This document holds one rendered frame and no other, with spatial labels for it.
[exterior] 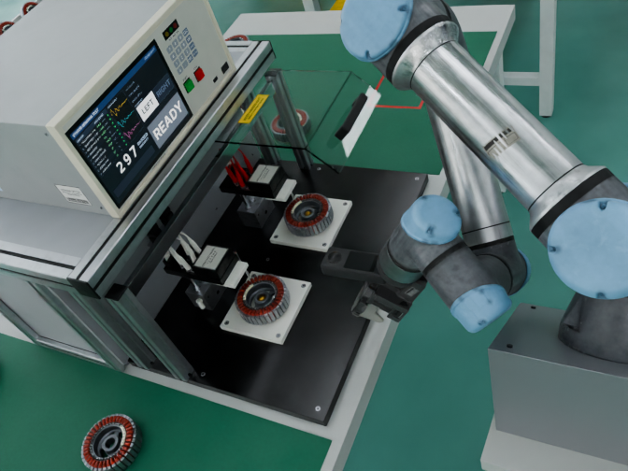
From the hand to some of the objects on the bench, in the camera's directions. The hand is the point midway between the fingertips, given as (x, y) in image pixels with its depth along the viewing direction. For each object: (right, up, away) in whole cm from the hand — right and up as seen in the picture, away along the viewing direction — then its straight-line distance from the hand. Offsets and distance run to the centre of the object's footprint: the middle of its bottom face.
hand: (354, 307), depth 112 cm
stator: (-8, +17, +27) cm, 33 cm away
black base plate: (-14, +6, +24) cm, 28 cm away
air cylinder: (-21, +18, +35) cm, 44 cm away
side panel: (-60, -13, +24) cm, 66 cm away
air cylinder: (-30, 0, +22) cm, 37 cm away
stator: (-18, -1, +14) cm, 23 cm away
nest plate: (-8, +16, +28) cm, 34 cm away
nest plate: (-18, -2, +15) cm, 23 cm away
